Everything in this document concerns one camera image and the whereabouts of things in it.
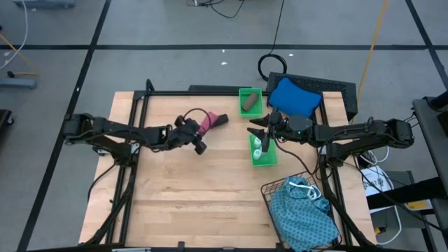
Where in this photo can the teal patterned cloth gown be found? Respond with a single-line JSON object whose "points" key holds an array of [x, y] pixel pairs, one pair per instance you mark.
{"points": [[301, 220]]}

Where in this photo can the small green plastic basket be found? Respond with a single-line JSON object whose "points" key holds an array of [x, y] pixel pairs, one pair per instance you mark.
{"points": [[245, 113]]}

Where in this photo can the black bandage roll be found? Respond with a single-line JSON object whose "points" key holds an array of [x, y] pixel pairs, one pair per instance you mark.
{"points": [[220, 120]]}

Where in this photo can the grey floor bar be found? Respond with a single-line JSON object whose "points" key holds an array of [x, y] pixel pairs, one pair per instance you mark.
{"points": [[17, 83], [45, 3]]}

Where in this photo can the black side desk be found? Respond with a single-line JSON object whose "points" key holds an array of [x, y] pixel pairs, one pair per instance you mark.
{"points": [[430, 133]]}

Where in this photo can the white paper box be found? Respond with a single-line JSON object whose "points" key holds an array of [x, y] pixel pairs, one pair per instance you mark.
{"points": [[376, 182]]}

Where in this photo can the black flat bar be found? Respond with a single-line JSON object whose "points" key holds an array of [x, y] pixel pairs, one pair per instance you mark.
{"points": [[220, 88]]}

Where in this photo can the large green plastic basket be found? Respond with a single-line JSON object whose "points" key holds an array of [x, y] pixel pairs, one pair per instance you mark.
{"points": [[267, 161]]}

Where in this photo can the clear white-capped pill bottle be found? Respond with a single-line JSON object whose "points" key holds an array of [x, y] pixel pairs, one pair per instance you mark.
{"points": [[257, 154], [257, 141]]}

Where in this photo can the pink bandage roll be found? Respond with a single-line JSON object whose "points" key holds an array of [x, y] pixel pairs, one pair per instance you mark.
{"points": [[207, 123]]}

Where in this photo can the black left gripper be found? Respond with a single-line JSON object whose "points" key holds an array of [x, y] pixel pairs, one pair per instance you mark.
{"points": [[185, 133]]}

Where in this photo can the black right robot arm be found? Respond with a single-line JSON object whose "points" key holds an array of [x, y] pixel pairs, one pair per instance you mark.
{"points": [[350, 132]]}

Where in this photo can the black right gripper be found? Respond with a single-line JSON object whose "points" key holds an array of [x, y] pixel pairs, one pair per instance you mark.
{"points": [[280, 126]]}

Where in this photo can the black plastic crate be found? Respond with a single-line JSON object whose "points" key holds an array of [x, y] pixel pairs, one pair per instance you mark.
{"points": [[336, 87]]}

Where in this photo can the blue pillow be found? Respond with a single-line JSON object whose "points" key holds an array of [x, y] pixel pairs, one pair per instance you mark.
{"points": [[294, 98]]}

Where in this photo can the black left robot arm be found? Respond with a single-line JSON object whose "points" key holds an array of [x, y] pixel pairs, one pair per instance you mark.
{"points": [[115, 127]]}

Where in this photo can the brown bandage roll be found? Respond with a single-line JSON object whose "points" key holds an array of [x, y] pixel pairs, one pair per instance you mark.
{"points": [[250, 101]]}

